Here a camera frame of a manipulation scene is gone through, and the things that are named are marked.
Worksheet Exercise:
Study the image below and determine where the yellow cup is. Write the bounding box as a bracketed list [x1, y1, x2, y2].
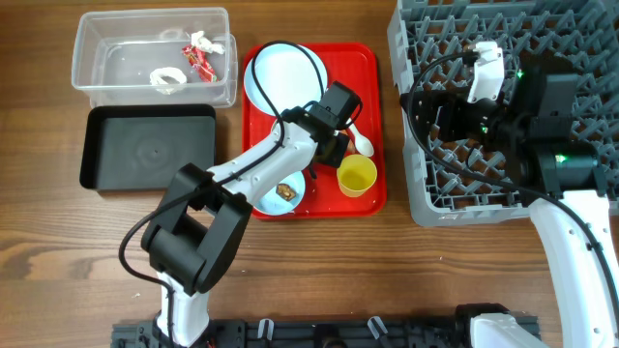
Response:
[337, 154, 378, 198]

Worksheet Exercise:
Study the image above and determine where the red snack wrapper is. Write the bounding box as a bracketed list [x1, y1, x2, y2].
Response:
[182, 44, 219, 83]

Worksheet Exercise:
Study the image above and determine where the white tissue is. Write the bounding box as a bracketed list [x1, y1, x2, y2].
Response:
[190, 31, 225, 54]

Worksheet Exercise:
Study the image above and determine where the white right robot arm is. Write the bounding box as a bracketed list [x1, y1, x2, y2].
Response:
[400, 43, 618, 347]

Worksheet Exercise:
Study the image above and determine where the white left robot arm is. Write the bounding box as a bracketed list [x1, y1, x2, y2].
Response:
[141, 82, 363, 347]

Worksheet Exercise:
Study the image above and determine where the grey-blue dishwasher rack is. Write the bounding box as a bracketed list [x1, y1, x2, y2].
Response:
[387, 1, 618, 226]

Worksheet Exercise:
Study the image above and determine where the orange carrot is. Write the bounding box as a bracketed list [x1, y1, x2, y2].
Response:
[347, 140, 356, 154]

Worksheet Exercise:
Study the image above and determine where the white plastic spoon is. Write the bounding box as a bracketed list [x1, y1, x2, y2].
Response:
[348, 124, 374, 158]

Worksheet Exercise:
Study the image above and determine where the light blue plate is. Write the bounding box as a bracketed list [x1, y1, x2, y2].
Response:
[254, 43, 328, 113]

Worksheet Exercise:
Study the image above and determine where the red plastic tray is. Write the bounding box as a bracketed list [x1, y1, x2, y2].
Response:
[242, 43, 387, 220]

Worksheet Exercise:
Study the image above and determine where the brown food scrap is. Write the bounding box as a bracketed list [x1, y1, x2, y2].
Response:
[276, 183, 297, 202]

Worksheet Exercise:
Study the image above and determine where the light blue bowl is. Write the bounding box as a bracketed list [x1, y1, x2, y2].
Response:
[254, 171, 306, 216]

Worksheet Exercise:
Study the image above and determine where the clear plastic bin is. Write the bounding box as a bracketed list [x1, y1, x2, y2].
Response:
[72, 7, 238, 108]

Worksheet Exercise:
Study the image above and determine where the black tray bin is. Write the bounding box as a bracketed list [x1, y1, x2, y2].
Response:
[79, 103, 217, 191]

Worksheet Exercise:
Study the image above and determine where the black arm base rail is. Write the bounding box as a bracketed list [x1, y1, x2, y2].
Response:
[110, 316, 541, 348]

